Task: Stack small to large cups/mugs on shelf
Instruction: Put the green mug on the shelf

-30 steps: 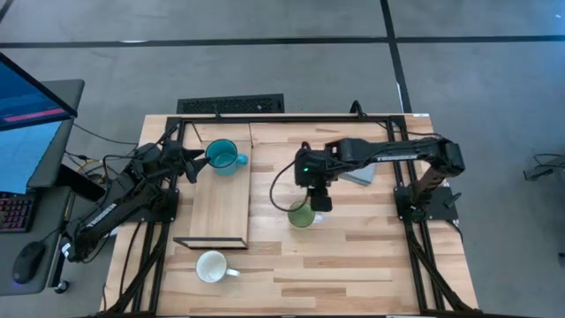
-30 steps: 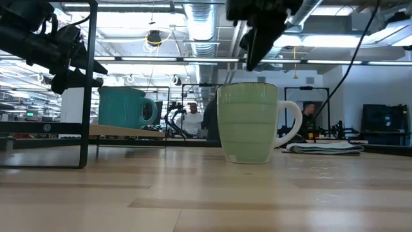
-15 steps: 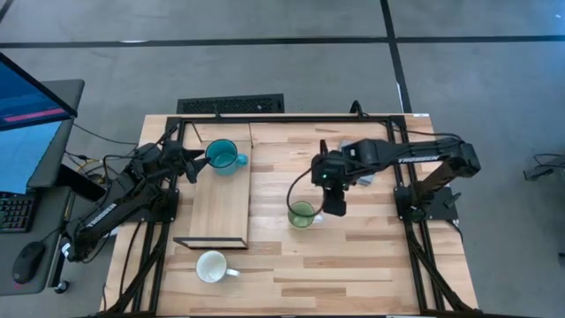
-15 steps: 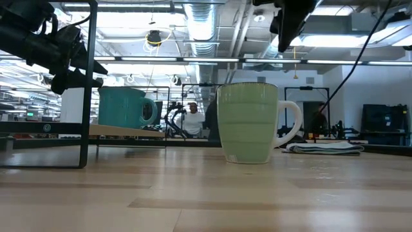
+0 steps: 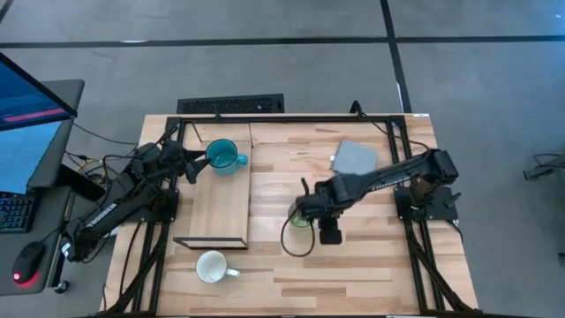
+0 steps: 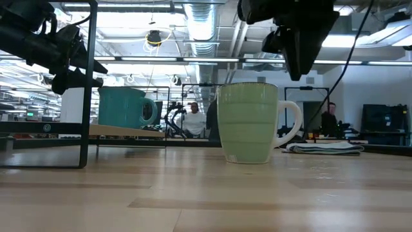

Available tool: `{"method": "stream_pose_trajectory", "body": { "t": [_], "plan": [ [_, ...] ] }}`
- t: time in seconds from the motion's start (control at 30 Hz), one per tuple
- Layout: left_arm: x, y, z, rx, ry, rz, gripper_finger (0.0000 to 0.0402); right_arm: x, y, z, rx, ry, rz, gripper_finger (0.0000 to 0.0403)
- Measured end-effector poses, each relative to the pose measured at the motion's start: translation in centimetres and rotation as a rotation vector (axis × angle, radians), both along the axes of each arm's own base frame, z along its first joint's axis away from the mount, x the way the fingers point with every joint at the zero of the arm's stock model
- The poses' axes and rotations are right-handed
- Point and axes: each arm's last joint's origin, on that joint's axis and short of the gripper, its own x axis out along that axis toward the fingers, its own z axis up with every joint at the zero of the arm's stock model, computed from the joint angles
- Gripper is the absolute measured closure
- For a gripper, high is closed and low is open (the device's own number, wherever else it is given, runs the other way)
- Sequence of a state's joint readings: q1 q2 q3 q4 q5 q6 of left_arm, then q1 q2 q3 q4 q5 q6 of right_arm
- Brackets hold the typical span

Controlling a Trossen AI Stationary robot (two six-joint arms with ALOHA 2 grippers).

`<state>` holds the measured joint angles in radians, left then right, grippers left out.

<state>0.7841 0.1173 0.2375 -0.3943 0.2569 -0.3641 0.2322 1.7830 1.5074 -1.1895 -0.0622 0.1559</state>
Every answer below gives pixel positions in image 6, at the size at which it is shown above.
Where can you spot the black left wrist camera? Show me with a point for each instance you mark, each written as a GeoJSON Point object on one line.
{"type": "Point", "coordinates": [68, 35]}

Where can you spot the grey folded cloth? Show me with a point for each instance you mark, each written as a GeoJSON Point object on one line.
{"type": "Point", "coordinates": [325, 148]}

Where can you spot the black background station frame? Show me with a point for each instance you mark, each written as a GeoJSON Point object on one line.
{"type": "Point", "coordinates": [305, 88]}
{"type": "Point", "coordinates": [199, 85]}

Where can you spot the black background robot arm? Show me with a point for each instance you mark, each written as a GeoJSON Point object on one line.
{"type": "Point", "coordinates": [175, 117]}

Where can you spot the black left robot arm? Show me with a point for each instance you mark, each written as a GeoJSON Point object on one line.
{"type": "Point", "coordinates": [25, 42]}

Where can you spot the overhead light bar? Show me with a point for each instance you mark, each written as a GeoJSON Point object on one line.
{"type": "Point", "coordinates": [209, 60]}

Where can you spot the black background monitor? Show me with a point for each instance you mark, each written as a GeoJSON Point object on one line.
{"type": "Point", "coordinates": [160, 112]}

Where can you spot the black aluminium table frame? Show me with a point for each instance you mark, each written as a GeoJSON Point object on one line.
{"type": "Point", "coordinates": [193, 143]}

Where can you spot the large teal mug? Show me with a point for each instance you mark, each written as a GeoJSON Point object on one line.
{"type": "Point", "coordinates": [122, 108]}

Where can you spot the black overhead camera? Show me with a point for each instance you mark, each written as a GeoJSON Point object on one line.
{"type": "Point", "coordinates": [154, 37]}

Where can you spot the wooden shelf black metal frame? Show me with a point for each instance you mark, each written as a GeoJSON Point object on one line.
{"type": "Point", "coordinates": [87, 112]}

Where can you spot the person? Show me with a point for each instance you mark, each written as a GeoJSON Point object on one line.
{"type": "Point", "coordinates": [194, 122]}
{"type": "Point", "coordinates": [330, 122]}

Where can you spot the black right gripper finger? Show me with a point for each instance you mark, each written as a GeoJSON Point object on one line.
{"type": "Point", "coordinates": [274, 42]}
{"type": "Point", "coordinates": [302, 48]}

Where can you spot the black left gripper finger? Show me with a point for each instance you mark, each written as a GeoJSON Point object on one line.
{"type": "Point", "coordinates": [98, 66]}
{"type": "Point", "coordinates": [80, 82]}

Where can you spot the black background equipment cart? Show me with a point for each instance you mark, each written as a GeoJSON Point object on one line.
{"type": "Point", "coordinates": [384, 122]}

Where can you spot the silver ventilation duct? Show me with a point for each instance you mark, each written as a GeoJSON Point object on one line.
{"type": "Point", "coordinates": [201, 25]}

